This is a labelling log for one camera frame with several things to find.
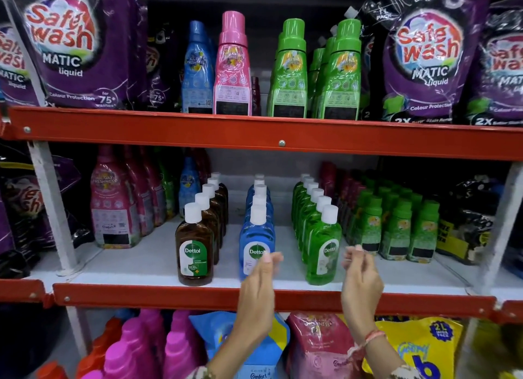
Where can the blue fabric softener bottle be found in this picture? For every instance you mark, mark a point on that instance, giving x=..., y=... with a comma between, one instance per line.
x=198, y=76
x=188, y=191

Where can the yellow detergent pouch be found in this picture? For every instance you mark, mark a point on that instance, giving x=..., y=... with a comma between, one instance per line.
x=433, y=350
x=490, y=342

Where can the orange plastic bottle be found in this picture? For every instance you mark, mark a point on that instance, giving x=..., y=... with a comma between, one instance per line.
x=112, y=329
x=51, y=370
x=90, y=358

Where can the pink softener refill pouch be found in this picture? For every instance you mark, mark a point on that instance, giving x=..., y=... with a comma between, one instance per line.
x=318, y=350

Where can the black pouch yellow label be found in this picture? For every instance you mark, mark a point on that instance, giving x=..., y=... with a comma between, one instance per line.
x=466, y=227

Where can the person's right forearm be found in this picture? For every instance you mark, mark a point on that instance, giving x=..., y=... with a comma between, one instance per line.
x=388, y=362

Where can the white metal rack post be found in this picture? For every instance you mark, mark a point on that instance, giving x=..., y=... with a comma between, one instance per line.
x=500, y=227
x=53, y=203

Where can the red edged white shelf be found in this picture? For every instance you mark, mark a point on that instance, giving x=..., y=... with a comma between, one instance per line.
x=143, y=299
x=510, y=312
x=20, y=291
x=204, y=131

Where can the cluster of small green-capped bottles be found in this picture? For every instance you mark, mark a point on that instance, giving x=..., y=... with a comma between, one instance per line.
x=396, y=236

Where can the blue softener refill pouch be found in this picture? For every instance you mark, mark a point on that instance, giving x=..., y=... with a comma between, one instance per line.
x=204, y=327

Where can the group of magenta bottles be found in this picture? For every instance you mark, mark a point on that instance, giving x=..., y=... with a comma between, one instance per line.
x=126, y=358

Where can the person's left hand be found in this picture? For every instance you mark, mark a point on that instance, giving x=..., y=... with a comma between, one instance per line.
x=257, y=301

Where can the pink fabric softener bottle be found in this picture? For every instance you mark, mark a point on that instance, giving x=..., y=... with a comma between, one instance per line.
x=232, y=72
x=160, y=203
x=146, y=211
x=114, y=211

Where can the row of green capped bottles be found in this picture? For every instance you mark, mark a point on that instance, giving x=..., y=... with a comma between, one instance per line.
x=307, y=223

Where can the maroon fabric softener bottle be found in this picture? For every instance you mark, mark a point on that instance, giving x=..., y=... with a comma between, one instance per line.
x=328, y=178
x=202, y=164

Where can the green fabric softener bottle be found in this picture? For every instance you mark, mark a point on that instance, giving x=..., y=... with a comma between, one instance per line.
x=341, y=76
x=314, y=84
x=288, y=76
x=169, y=195

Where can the dark plastic pouch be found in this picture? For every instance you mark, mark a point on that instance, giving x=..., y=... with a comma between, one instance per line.
x=24, y=334

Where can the small maroon bottle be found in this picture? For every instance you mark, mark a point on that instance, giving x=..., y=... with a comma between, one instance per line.
x=256, y=97

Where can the person's right hand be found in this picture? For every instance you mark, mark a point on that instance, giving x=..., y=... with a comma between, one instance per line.
x=363, y=297

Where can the person's left forearm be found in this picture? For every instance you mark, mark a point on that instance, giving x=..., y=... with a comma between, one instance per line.
x=229, y=358

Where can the dark blue pouch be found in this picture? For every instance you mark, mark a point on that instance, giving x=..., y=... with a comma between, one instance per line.
x=515, y=264

